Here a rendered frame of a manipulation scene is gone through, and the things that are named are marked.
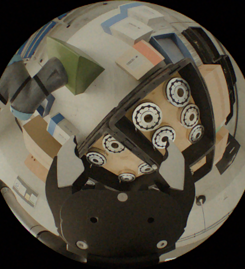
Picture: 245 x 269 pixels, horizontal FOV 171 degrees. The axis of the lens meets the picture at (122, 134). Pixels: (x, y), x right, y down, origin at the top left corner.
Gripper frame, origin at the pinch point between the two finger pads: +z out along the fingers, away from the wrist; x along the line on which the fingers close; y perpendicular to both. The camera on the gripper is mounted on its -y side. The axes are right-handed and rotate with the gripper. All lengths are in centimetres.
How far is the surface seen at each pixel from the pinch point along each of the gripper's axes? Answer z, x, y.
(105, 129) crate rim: 9.0, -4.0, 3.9
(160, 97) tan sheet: 17.6, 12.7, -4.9
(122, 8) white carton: 21, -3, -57
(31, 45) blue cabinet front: 57, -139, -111
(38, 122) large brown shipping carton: 29, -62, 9
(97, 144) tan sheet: 20.0, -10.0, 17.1
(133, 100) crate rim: 8.2, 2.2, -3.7
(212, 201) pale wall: -46, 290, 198
